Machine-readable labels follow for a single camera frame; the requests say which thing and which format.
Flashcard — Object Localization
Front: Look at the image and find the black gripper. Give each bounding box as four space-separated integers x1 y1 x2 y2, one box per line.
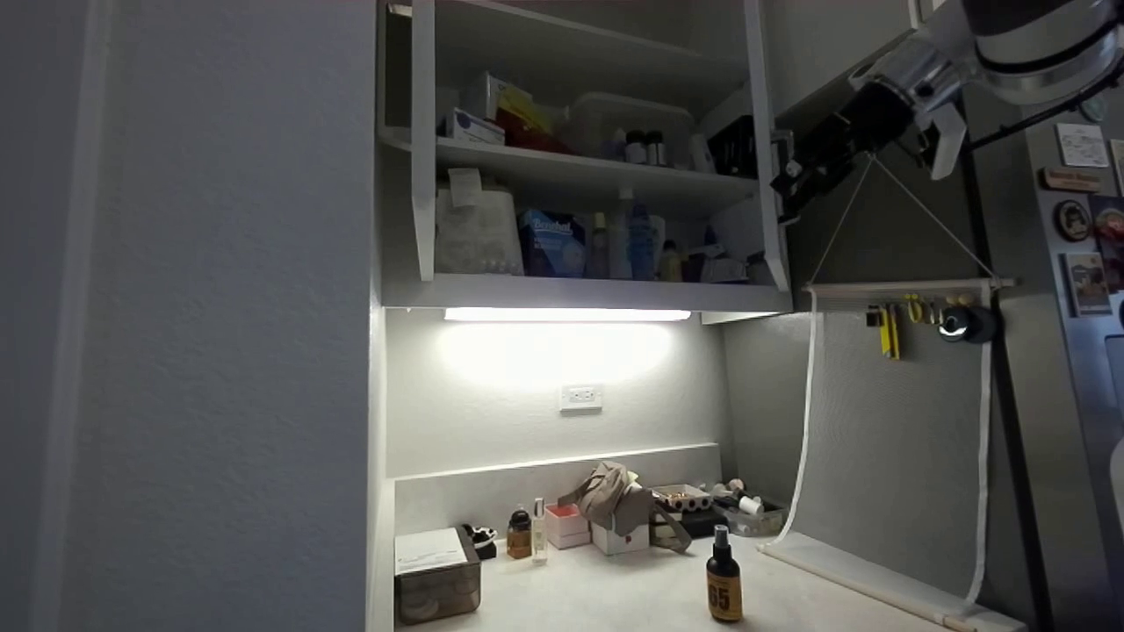
772 63 941 230

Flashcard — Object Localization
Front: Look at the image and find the black round badge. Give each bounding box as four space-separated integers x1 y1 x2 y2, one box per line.
936 301 1002 349

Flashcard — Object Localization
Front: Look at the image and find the white cupboard door with knob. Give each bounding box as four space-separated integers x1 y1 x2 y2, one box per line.
410 0 446 286

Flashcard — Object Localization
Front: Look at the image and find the black pouch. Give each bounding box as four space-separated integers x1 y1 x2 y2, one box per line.
705 113 761 184

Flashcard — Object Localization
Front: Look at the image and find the blue liquid bottle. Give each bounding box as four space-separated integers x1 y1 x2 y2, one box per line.
628 189 670 286

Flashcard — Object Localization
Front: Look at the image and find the clear plastic container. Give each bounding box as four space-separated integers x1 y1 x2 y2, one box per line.
562 88 704 164

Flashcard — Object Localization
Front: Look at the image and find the clear plastic bottle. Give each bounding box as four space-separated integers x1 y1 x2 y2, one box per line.
583 207 614 283

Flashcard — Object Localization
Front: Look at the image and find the brown oval magnet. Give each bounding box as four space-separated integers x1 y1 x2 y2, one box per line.
1037 164 1114 199

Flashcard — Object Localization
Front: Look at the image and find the dark round magnet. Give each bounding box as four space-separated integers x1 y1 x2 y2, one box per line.
1051 196 1097 247

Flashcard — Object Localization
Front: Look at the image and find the white square magnet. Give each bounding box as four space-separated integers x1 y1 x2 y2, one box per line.
1055 120 1114 177

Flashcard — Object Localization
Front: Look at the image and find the blue plastic package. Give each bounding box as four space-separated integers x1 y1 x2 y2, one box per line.
519 203 589 283

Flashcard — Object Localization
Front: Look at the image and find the under-cabinet light bar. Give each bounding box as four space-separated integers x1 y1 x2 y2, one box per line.
441 306 700 327

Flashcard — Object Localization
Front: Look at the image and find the yellow red package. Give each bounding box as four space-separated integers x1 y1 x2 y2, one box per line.
482 71 562 156

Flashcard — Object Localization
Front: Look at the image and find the Los Angeles poster magnet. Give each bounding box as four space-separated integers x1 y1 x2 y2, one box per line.
1062 249 1117 320

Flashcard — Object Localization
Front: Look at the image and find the pink red fridge magnet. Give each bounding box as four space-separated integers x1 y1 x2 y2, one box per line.
1092 195 1124 295

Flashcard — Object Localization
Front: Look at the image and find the white paper bag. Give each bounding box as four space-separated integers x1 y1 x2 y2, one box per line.
434 164 528 283

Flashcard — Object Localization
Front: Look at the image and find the stainless steel refrigerator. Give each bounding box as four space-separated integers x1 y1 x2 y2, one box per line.
970 111 1124 632

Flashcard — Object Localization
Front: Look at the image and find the dark compartment box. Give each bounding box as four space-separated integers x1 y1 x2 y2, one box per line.
645 477 720 534

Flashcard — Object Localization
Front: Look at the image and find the crumpled grey cloth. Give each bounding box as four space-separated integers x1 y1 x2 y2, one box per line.
573 459 659 546

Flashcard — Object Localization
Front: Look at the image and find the amber spray bottle black cap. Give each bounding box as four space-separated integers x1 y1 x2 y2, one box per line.
704 524 749 630

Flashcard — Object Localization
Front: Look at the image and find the pink white small box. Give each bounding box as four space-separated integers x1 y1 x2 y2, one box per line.
541 498 596 556

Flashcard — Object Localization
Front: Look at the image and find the small clear bottle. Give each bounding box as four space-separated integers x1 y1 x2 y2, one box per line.
530 496 555 569

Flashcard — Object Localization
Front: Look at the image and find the small amber bottle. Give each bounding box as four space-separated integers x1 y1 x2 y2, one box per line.
502 507 536 561

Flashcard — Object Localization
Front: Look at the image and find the small black object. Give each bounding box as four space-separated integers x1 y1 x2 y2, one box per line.
459 520 502 566

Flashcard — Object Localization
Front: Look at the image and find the grey cardboard box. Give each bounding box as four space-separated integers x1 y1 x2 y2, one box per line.
392 524 488 630

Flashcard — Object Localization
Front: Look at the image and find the white wall cupboard with shelves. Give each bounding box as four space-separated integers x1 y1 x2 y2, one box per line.
379 0 795 315

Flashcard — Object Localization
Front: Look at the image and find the white wall outlet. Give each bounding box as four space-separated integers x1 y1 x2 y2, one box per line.
560 379 609 417

